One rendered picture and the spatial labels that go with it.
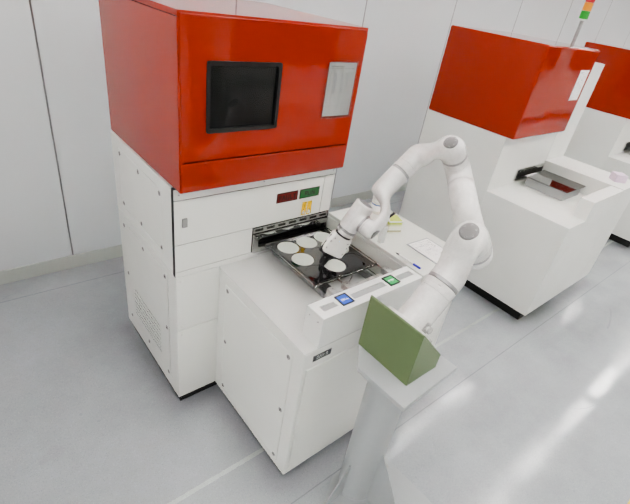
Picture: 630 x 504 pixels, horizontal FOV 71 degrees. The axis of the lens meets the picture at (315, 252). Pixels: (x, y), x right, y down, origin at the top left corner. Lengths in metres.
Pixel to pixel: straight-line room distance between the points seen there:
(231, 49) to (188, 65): 0.16
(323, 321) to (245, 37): 0.99
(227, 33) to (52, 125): 1.73
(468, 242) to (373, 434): 0.85
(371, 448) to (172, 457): 0.93
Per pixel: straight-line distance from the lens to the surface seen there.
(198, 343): 2.22
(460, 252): 1.55
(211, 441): 2.36
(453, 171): 1.84
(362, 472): 2.09
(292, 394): 1.79
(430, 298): 1.54
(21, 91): 3.03
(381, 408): 1.77
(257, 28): 1.65
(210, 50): 1.58
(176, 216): 1.77
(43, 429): 2.55
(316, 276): 1.85
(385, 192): 1.82
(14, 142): 3.10
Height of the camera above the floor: 1.94
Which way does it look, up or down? 31 degrees down
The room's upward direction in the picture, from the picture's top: 10 degrees clockwise
